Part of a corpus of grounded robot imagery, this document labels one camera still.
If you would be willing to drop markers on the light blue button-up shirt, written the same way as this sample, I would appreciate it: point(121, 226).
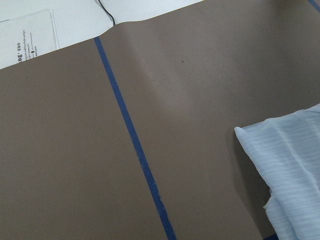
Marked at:
point(286, 153)

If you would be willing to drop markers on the clear plastic bag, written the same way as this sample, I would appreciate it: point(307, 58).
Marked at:
point(26, 37)

